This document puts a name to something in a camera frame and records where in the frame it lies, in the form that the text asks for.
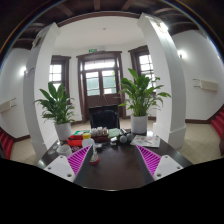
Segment red carpeted staircase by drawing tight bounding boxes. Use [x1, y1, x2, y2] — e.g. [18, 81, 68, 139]
[209, 105, 224, 141]
[0, 127, 15, 160]

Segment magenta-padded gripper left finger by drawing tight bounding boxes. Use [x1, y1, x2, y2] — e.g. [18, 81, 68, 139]
[43, 144, 98, 184]

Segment green packet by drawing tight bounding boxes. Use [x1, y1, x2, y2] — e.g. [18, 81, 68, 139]
[108, 128, 121, 139]

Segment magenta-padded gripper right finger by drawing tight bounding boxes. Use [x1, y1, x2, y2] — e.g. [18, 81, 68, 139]
[133, 144, 184, 184]

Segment flat round red coaster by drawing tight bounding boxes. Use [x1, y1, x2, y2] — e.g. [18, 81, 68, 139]
[87, 156, 101, 166]

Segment tray of snack packets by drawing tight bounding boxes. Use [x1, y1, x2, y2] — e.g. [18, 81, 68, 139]
[89, 126, 111, 143]

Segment large potted green plant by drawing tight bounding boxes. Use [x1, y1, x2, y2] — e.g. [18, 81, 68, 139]
[117, 68, 172, 135]

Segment grey headphones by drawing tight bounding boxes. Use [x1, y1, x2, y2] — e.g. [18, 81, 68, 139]
[118, 129, 135, 145]

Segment red plastic container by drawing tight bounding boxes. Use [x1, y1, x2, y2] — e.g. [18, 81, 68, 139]
[66, 134, 85, 148]

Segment printed paper magazine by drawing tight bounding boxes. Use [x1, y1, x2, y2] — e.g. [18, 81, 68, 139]
[129, 133, 161, 149]

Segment small potted green plant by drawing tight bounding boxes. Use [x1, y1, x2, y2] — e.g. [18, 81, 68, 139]
[34, 81, 77, 141]

